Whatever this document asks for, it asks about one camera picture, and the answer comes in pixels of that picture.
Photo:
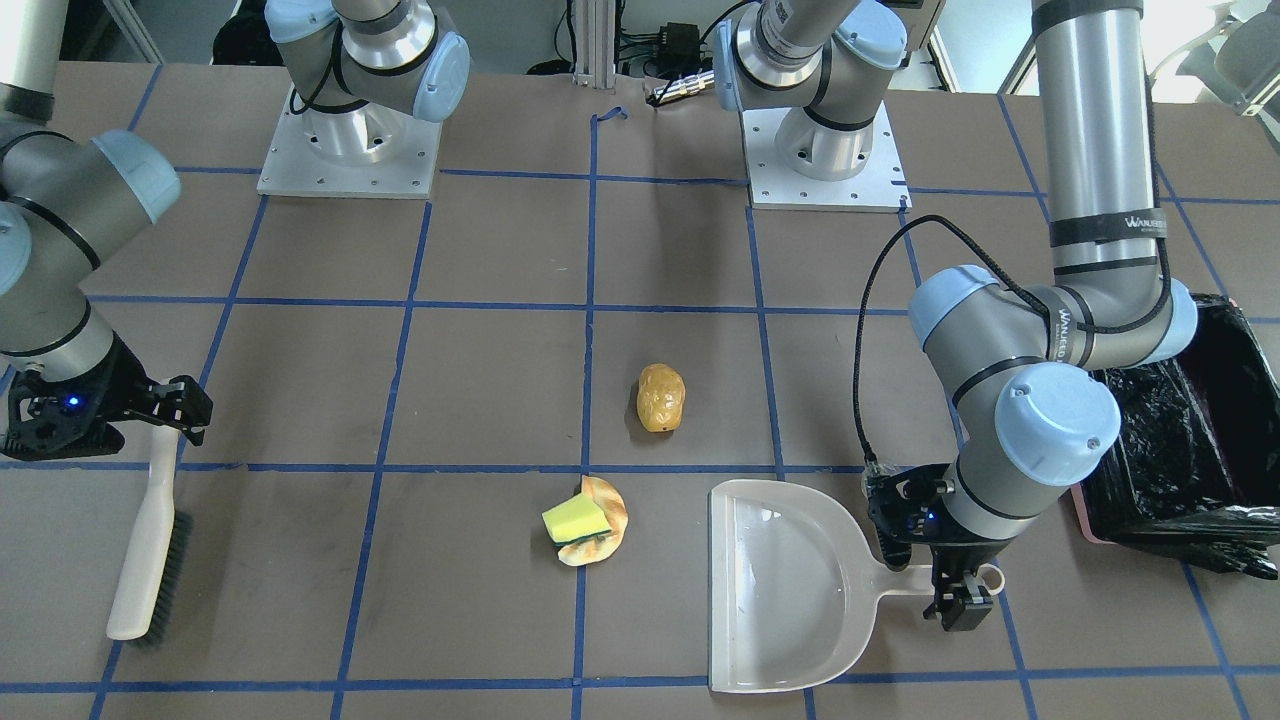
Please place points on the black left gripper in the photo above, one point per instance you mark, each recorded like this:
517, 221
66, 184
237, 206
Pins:
968, 553

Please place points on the yellow green sponge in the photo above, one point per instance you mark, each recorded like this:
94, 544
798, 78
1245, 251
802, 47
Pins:
574, 520

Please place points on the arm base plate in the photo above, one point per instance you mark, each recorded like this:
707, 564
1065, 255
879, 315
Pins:
371, 152
796, 164

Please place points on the silver metal connector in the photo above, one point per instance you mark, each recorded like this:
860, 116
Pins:
681, 88

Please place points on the beige hand brush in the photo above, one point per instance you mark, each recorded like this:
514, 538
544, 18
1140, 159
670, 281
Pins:
147, 584

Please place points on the aluminium frame post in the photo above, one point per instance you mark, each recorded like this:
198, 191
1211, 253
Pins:
594, 39

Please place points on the black power adapter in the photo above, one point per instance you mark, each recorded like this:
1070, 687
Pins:
678, 48

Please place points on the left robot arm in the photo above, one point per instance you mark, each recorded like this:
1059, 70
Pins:
1016, 361

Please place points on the pink bin with black bag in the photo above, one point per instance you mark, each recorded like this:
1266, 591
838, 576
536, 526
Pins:
1194, 473

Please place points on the brown potato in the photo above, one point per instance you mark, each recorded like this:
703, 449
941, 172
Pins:
660, 398

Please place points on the beige dustpan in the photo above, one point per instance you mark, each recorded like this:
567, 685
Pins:
797, 592

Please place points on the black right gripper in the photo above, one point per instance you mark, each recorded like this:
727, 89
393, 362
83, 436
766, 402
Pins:
122, 379

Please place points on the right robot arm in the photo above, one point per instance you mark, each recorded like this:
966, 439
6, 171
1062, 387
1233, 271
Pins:
362, 72

